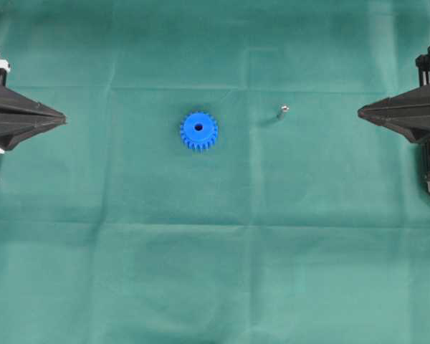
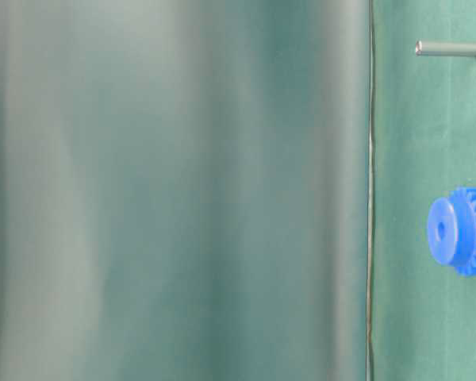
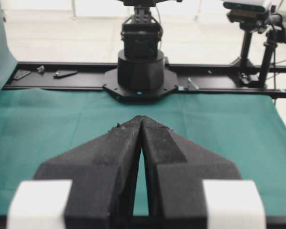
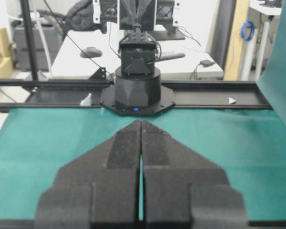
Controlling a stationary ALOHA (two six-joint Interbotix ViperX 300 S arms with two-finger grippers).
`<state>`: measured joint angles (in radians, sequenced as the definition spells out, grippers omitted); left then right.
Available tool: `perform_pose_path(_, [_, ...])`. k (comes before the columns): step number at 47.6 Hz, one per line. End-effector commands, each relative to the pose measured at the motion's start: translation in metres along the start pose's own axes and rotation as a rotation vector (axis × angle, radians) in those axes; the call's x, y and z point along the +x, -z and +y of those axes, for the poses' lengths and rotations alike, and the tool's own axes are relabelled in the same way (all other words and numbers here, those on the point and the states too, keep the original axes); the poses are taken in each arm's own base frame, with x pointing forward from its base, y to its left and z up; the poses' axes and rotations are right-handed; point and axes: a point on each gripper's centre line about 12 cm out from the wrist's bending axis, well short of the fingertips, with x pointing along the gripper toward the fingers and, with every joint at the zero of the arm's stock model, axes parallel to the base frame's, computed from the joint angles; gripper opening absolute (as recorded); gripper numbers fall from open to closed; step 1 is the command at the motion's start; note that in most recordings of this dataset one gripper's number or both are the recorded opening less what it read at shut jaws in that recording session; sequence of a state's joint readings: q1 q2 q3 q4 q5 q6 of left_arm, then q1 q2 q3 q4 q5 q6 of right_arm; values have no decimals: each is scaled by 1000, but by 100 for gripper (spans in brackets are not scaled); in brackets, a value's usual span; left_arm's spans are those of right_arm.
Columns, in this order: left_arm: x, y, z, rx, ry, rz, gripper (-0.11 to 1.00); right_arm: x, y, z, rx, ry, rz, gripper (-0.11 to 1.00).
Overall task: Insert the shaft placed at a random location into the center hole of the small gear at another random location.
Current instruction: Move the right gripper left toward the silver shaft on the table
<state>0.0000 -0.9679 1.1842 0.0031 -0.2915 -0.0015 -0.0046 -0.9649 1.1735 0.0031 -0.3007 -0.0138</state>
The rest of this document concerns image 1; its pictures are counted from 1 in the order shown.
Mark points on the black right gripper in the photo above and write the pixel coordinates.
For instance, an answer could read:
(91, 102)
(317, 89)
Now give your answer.
(416, 99)

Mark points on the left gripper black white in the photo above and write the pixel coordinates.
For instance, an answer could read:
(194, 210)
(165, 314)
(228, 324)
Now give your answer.
(26, 118)

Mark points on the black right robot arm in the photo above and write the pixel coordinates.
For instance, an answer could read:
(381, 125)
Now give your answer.
(407, 114)

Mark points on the blue plastic gear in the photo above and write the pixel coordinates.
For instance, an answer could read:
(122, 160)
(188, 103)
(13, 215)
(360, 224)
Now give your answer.
(199, 131)

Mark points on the green cloth mat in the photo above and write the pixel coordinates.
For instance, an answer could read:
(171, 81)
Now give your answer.
(310, 229)

